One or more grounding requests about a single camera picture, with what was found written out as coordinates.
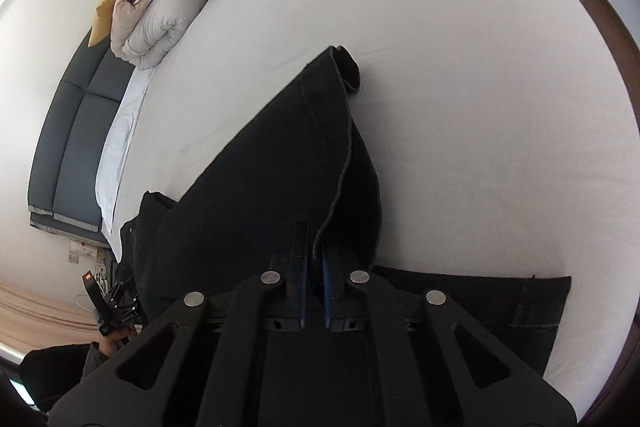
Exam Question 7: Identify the white wall socket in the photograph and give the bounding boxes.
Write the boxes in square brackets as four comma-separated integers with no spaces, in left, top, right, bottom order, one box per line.
[67,241,99,264]

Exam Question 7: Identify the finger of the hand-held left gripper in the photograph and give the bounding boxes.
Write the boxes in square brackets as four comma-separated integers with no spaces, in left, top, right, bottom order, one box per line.
[119,302,147,326]
[111,278,139,304]

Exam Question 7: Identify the beige curtain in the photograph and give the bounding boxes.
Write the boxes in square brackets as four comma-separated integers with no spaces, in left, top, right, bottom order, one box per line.
[0,278,108,349]

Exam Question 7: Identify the bed with white sheet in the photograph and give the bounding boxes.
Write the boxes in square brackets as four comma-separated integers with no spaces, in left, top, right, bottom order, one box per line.
[95,0,640,424]

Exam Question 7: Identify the black denim pants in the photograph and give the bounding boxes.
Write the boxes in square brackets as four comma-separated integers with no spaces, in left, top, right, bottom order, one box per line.
[120,46,572,378]

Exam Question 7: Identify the dark grey padded headboard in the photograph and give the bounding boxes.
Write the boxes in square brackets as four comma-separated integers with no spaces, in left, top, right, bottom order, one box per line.
[27,39,132,249]

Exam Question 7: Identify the folded beige white duvet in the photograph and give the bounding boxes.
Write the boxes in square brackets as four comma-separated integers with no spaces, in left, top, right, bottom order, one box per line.
[110,0,216,71]

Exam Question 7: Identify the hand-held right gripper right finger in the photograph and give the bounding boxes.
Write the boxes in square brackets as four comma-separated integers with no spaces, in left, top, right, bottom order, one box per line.
[319,241,579,427]

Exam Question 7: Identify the yellow pillow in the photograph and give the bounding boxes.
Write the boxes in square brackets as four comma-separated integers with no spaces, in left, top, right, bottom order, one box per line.
[87,0,148,48]

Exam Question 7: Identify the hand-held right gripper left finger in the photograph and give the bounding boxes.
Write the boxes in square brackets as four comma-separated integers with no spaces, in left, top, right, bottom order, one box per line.
[47,221,312,427]

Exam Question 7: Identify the person's left forearm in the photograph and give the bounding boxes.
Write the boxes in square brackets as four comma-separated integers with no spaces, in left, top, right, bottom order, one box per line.
[21,341,107,414]

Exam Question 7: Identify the person's left hand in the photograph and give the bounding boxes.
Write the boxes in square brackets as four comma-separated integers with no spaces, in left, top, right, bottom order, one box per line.
[99,324,139,354]

